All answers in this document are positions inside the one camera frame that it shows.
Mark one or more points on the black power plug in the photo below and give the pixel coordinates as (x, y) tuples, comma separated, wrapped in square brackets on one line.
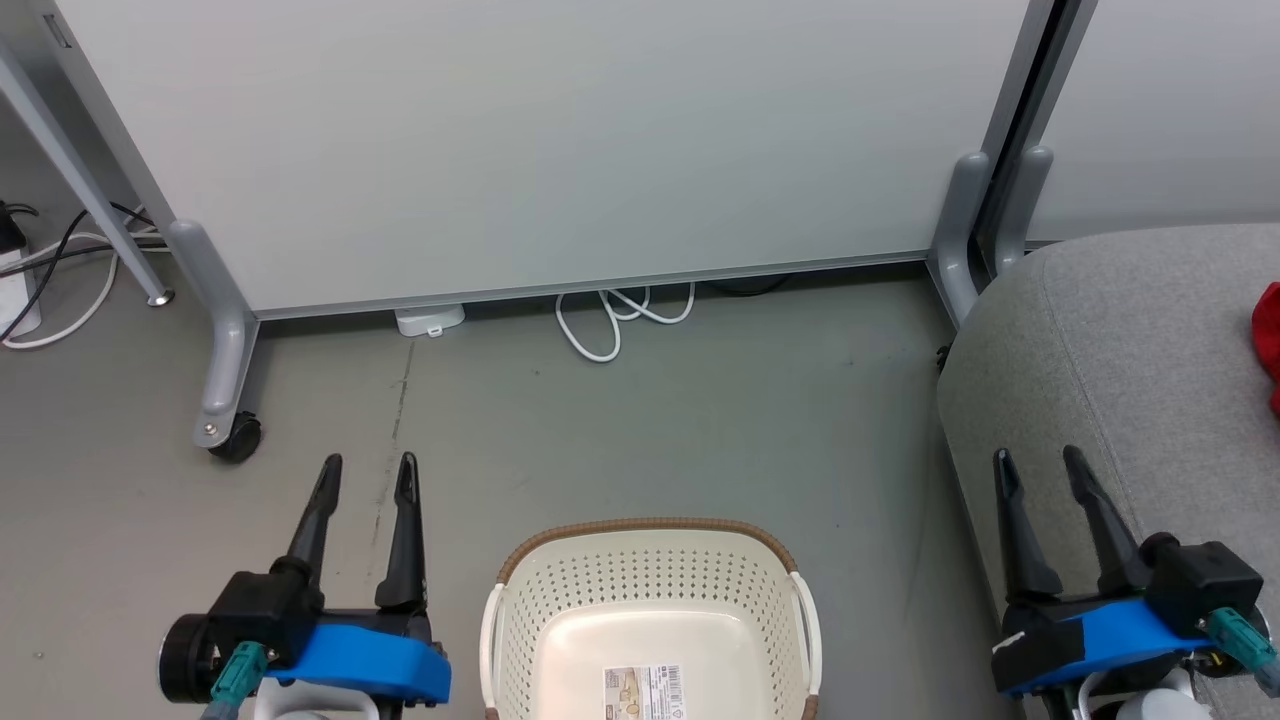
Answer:
[(10, 230)]

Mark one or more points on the large white partition panel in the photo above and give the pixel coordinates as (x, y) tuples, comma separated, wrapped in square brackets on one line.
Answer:
[(540, 130)]

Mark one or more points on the grey partition foot with caster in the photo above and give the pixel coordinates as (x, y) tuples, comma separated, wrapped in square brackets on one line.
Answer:
[(225, 340)]

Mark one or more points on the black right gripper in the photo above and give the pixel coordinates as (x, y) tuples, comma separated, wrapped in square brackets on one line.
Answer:
[(1200, 580)]

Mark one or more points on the grey metal table leg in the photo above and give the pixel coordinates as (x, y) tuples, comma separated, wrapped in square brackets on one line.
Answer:
[(90, 180)]

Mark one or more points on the grey fabric sofa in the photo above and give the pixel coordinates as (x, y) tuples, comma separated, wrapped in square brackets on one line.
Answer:
[(1130, 380)]

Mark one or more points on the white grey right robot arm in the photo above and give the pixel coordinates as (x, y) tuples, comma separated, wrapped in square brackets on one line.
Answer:
[(1150, 700)]

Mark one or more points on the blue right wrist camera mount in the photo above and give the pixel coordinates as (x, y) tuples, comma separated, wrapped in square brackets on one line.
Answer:
[(1120, 640)]

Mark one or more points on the narrow white partition panel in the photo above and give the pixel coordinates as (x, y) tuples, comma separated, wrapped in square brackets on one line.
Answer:
[(1160, 110)]

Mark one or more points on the red basketball jersey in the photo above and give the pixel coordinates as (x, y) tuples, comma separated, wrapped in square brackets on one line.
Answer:
[(1270, 340)]

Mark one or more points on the white power adapter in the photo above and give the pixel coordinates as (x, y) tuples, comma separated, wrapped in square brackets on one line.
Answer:
[(430, 320)]

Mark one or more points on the small black caster wheel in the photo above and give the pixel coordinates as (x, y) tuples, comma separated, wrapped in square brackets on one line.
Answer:
[(943, 358)]

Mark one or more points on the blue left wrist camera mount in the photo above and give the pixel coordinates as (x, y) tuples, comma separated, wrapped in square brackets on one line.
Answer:
[(370, 660)]

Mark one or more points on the cream perforated laundry basket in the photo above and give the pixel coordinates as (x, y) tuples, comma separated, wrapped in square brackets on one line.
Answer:
[(650, 620)]

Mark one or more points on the printed basket label sticker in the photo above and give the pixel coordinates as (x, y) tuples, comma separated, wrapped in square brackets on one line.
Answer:
[(642, 692)]

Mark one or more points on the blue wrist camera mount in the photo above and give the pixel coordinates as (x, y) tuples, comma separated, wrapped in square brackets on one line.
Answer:
[(1120, 640), (370, 660)]

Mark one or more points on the white power strip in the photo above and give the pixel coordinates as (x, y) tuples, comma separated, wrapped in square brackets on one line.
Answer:
[(15, 295)]

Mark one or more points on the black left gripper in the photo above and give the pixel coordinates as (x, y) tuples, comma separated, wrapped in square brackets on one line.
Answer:
[(265, 605)]

